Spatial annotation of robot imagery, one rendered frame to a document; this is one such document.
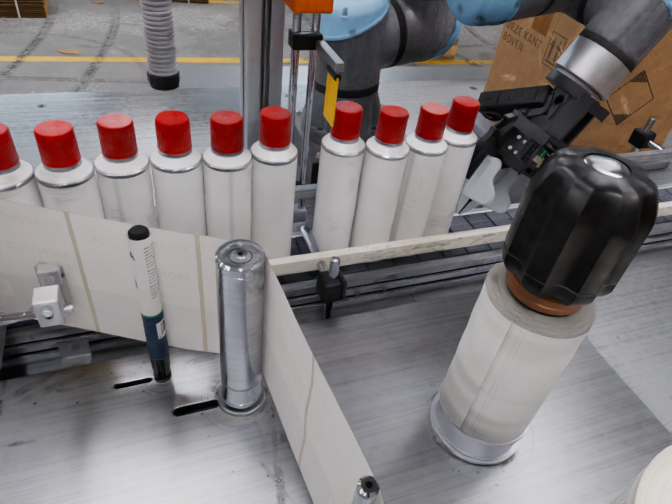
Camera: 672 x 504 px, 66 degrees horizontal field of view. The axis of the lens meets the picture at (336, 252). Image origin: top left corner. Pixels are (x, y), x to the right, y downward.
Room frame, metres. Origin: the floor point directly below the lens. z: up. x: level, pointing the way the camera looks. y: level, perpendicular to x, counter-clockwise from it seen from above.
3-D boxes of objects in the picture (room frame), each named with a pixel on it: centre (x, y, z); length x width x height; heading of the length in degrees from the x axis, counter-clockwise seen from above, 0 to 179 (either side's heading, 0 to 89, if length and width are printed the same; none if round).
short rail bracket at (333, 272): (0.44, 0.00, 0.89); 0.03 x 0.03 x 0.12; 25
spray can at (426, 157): (0.57, -0.09, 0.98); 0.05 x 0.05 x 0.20
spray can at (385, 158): (0.55, -0.04, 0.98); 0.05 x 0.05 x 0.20
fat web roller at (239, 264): (0.29, 0.07, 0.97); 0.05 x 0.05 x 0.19
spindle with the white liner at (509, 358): (0.30, -0.16, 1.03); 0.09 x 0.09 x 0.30
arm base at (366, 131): (0.87, 0.02, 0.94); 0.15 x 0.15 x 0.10
